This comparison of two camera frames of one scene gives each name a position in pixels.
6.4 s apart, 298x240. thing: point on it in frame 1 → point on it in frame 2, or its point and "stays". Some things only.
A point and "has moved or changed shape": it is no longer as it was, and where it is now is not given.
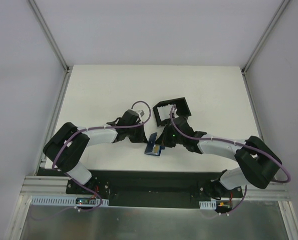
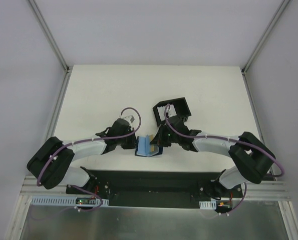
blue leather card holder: (150, 148) has moved or changed shape
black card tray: (182, 108) stays
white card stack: (164, 112) stays
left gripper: (137, 134) → (131, 142)
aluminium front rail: (46, 185) stays
